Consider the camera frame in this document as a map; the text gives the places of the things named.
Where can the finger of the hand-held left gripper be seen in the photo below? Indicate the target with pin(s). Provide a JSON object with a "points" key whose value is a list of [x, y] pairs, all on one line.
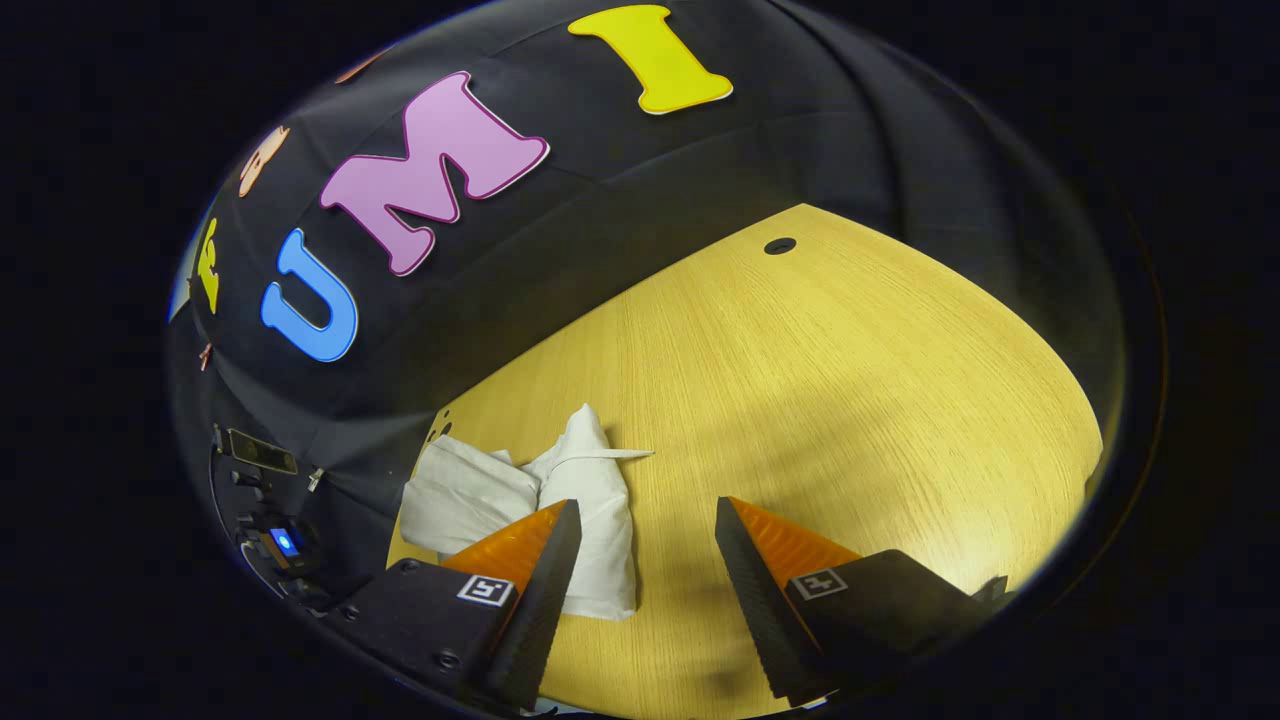
{"points": [[755, 600], [545, 600]]}

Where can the white jeans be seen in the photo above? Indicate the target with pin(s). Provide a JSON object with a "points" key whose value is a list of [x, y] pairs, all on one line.
{"points": [[590, 500]]}

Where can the white clip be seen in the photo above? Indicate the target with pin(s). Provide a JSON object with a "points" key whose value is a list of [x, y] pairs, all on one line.
{"points": [[315, 479]]}

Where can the copper clip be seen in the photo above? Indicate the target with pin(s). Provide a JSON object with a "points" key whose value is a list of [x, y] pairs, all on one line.
{"points": [[205, 355]]}

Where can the black backdrop cloth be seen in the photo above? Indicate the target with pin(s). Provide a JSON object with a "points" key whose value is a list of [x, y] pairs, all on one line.
{"points": [[800, 130]]}

